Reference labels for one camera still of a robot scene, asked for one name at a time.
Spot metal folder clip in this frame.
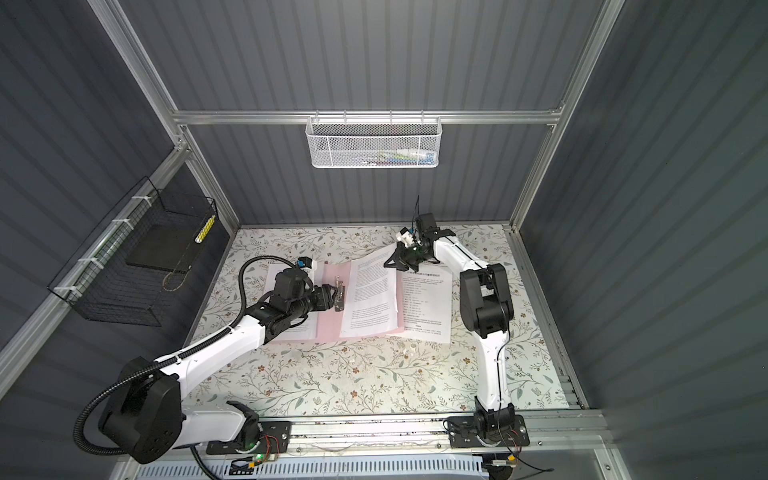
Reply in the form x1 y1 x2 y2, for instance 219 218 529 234
334 276 346 312

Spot stack of printed papers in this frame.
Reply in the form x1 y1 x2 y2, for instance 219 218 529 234
339 247 453 344

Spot white vented cable duct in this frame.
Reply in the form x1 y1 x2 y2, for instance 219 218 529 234
134 455 490 480

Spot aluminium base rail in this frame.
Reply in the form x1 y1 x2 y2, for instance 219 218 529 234
262 409 614 456

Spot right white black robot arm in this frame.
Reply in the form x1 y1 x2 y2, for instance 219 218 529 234
384 213 516 446

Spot pens in white basket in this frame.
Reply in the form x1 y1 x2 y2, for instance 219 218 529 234
356 148 439 168

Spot white mesh wall basket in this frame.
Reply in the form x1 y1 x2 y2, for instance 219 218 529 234
305 119 443 169

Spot yellow marker pen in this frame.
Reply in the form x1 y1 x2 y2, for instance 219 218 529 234
194 214 217 244

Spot printed paper sheet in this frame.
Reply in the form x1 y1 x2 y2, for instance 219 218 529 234
263 263 320 343

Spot pink folder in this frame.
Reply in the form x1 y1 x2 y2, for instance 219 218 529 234
310 259 404 343

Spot black wire wall basket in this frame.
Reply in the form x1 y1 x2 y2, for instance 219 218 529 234
48 179 218 327

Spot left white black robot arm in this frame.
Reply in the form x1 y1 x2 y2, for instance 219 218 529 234
72 257 339 464

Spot black foam pad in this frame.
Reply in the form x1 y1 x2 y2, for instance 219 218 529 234
126 225 202 273

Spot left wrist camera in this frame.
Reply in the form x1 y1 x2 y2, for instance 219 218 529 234
296 256 314 269

